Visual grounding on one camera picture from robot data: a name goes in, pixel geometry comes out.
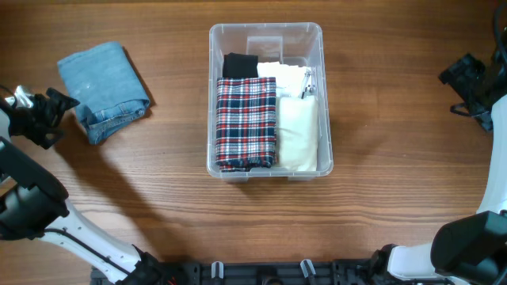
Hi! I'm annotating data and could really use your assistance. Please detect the blue denim jeans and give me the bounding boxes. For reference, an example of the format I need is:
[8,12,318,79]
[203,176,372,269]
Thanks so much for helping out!
[57,41,151,145]

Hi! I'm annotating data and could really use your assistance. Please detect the white printed t-shirt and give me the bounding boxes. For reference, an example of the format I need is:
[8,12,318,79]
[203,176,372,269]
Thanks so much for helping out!
[257,62,316,98]

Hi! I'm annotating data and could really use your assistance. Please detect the cream garment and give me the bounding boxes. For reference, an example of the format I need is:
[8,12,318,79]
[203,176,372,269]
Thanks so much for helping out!
[276,96,318,172]

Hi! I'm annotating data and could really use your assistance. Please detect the black garment with tape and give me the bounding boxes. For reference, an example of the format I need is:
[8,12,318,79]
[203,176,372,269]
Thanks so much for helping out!
[223,52,258,79]

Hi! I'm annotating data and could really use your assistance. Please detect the red plaid shirt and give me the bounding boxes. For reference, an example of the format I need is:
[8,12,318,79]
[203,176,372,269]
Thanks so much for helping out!
[215,77,276,172]

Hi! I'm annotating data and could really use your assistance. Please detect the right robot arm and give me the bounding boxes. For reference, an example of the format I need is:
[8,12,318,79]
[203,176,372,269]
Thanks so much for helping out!
[366,51,506,284]

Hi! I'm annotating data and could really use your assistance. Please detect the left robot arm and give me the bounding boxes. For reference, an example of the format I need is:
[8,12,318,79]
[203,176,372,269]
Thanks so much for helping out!
[1,85,167,284]

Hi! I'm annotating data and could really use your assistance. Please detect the clear plastic storage container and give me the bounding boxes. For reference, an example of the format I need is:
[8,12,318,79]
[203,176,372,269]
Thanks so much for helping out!
[207,22,334,182]

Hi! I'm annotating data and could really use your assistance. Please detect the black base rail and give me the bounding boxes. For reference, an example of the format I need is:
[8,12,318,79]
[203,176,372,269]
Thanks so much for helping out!
[90,259,381,285]

